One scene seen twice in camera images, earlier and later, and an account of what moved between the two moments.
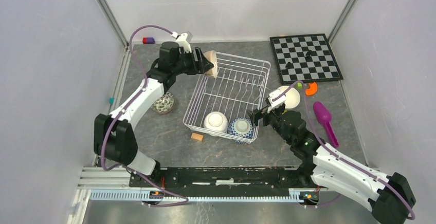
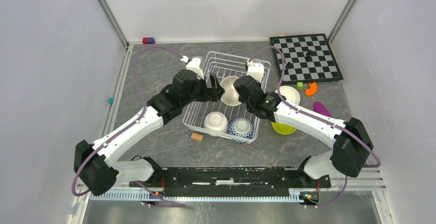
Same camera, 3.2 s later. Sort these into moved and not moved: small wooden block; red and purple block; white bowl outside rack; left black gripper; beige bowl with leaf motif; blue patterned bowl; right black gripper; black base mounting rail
Moved: beige bowl with leaf motif; right black gripper; left black gripper
Not moved: blue patterned bowl; white bowl outside rack; small wooden block; red and purple block; black base mounting rail
